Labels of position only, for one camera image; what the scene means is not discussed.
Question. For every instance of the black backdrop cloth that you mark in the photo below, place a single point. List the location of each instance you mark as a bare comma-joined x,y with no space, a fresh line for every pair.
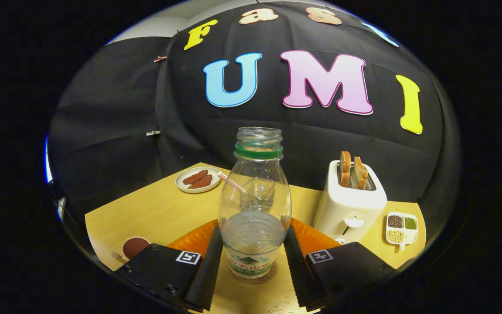
111,109

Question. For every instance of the toast slice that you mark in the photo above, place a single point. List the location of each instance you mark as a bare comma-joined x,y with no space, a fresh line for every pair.
345,170
361,173

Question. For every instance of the small white plate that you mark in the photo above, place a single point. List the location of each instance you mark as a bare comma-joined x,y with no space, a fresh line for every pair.
181,185

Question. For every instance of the red-brown sausage piece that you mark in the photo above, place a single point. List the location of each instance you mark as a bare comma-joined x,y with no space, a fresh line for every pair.
202,182
194,177

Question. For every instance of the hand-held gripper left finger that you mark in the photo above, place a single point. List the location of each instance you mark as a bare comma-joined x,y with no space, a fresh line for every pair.
207,270

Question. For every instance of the wooden table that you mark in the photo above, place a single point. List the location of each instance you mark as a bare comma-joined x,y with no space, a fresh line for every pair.
146,213

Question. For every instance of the white divided dish with grains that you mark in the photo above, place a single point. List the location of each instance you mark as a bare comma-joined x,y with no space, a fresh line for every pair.
412,235

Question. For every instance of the small metal clip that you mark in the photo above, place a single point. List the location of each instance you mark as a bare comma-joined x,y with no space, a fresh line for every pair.
153,133

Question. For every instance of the white toaster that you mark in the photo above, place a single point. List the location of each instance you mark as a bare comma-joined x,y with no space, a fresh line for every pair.
347,209

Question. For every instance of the small red clip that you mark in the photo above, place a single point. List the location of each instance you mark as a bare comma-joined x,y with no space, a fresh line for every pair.
160,59

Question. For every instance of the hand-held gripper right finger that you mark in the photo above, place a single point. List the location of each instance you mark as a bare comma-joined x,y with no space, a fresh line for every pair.
296,274

